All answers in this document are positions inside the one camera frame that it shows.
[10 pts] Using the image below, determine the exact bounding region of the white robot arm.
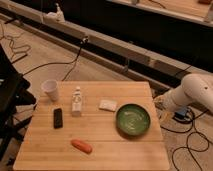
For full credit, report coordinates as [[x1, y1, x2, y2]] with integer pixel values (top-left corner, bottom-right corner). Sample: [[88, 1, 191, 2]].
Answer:
[[154, 73, 213, 113]]

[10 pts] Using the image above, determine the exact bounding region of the green ceramic bowl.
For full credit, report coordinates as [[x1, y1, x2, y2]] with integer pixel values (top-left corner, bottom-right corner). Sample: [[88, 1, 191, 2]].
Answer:
[[116, 104, 151, 136]]

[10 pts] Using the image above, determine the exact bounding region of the white tube bottle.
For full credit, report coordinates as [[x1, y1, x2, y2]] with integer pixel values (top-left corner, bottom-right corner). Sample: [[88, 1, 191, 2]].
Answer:
[[72, 86, 82, 117]]

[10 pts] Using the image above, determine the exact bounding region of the wooden table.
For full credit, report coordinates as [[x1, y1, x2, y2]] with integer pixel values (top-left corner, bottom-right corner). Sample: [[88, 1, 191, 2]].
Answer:
[[13, 81, 170, 171]]

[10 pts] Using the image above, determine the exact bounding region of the black rectangular remote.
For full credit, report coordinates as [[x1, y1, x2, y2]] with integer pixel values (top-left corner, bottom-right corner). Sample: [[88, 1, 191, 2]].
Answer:
[[53, 108, 63, 129]]

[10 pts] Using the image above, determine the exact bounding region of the white paper cup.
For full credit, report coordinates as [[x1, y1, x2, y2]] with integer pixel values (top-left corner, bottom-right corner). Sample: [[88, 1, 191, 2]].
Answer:
[[41, 79, 59, 101]]

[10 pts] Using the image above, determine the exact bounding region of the blue power box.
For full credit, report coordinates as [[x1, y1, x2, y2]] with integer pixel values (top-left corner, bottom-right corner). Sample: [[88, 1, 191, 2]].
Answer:
[[174, 107, 189, 120]]

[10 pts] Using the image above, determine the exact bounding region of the long wooden rail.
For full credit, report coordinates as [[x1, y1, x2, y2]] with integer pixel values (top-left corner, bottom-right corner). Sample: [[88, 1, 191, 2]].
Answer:
[[0, 0, 213, 87]]

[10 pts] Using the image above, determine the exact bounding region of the black floor cable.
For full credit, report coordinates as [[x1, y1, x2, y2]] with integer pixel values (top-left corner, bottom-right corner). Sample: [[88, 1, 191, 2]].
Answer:
[[22, 36, 90, 82]]

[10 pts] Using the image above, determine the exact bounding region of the white object on rail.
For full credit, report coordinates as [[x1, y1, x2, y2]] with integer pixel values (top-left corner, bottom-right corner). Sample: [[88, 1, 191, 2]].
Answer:
[[46, 4, 65, 22]]

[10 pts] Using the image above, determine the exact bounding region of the black chair frame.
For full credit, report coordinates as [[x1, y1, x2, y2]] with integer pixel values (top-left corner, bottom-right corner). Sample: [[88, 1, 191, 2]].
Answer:
[[0, 44, 36, 161]]

